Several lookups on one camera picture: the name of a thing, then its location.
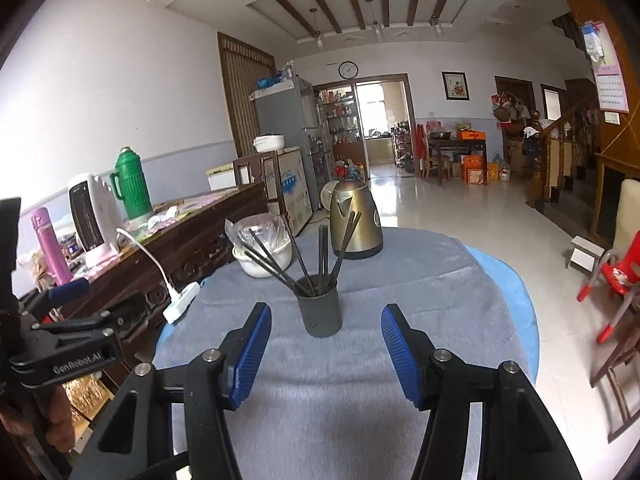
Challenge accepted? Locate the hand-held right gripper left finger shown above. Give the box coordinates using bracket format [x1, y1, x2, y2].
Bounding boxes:
[67, 302, 273, 480]

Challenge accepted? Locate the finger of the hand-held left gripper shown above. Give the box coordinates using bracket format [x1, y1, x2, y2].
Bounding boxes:
[29, 310, 117, 339]
[19, 278, 92, 322]

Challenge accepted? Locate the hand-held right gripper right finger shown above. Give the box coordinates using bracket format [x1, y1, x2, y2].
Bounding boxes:
[381, 303, 583, 480]

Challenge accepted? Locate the grey perforated utensil cup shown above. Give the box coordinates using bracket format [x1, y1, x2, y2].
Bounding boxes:
[295, 275, 344, 338]

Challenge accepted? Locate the bundle of dark chopsticks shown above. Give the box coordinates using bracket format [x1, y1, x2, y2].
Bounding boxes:
[234, 211, 362, 297]

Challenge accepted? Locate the person's left hand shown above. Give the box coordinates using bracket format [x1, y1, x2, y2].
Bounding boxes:
[0, 385, 77, 461]

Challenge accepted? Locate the pink thermos bottle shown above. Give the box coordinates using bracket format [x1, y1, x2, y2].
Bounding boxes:
[29, 207, 72, 286]

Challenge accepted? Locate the white space heater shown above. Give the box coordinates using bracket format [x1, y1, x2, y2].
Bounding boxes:
[67, 173, 124, 267]

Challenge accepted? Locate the grey tablecloth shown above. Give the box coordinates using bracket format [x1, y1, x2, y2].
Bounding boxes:
[152, 227, 522, 480]

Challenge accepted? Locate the white power strip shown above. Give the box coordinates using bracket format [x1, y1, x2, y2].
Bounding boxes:
[163, 282, 202, 325]

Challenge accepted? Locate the white bowl with plastic wrap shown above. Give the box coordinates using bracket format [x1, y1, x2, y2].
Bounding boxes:
[225, 213, 294, 279]

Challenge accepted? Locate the green thermos flask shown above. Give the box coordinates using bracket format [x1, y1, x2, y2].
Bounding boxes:
[109, 147, 154, 221]

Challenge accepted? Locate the dark carved wooden sideboard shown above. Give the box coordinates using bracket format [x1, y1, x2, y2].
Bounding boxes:
[15, 181, 271, 411]

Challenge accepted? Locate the light blue table cover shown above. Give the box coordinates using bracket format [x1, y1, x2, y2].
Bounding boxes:
[462, 245, 542, 386]

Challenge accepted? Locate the gold electric kettle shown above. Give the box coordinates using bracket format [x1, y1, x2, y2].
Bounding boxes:
[328, 178, 385, 260]

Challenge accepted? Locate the white round fan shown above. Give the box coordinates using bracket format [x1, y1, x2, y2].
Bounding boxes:
[319, 180, 343, 217]

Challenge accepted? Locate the brown glass-front cabinet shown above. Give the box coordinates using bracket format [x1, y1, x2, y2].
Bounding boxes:
[232, 150, 282, 217]

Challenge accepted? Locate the orange cardboard box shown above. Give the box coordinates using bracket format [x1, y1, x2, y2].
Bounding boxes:
[462, 155, 489, 186]

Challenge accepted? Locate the white step stool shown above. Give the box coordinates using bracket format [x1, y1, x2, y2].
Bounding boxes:
[567, 234, 609, 274]

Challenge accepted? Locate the white rice cooker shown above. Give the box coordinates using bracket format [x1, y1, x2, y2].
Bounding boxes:
[253, 133, 286, 154]

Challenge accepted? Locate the dark wooden dining table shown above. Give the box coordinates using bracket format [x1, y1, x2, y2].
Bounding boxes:
[426, 137, 489, 184]

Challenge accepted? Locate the wooden chair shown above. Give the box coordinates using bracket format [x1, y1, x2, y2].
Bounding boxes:
[589, 285, 640, 444]

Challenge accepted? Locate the red plastic child chair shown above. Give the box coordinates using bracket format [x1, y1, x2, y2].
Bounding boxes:
[577, 231, 640, 344]

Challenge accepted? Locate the glass display shelf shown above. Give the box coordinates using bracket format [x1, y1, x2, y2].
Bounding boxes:
[315, 85, 362, 162]

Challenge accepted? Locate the grey refrigerator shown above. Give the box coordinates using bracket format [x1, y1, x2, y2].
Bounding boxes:
[251, 76, 322, 212]

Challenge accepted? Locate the wooden stair railing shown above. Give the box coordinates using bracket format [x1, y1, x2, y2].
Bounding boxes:
[525, 95, 603, 211]

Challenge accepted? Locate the brown slatted wooden door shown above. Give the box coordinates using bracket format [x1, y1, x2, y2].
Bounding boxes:
[217, 32, 277, 159]

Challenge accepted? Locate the cream padded chair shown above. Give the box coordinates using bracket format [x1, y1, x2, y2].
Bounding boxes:
[612, 178, 640, 261]

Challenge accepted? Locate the white power cable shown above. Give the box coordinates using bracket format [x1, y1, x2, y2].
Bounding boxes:
[116, 228, 177, 301]

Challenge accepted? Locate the framed wall picture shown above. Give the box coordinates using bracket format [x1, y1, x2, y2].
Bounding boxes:
[441, 71, 471, 102]

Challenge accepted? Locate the wall calendar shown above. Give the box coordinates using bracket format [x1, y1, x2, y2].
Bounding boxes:
[580, 20, 631, 113]

